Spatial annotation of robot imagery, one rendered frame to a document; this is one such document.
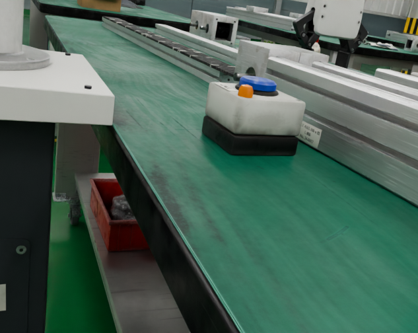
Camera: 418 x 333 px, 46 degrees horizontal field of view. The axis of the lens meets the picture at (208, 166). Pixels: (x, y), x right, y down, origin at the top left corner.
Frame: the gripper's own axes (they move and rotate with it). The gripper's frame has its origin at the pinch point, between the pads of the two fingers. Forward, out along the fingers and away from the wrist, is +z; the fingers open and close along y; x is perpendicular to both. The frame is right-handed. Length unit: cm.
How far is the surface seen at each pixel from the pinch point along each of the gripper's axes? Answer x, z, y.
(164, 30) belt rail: -89, 4, 1
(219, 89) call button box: 30.2, 0.3, 36.0
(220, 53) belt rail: -41.8, 4.7, 1.3
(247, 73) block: 13.9, 0.8, 23.8
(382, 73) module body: 20.8, -2.0, 5.0
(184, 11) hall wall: -1051, 32, -380
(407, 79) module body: 25.7, -2.1, 5.0
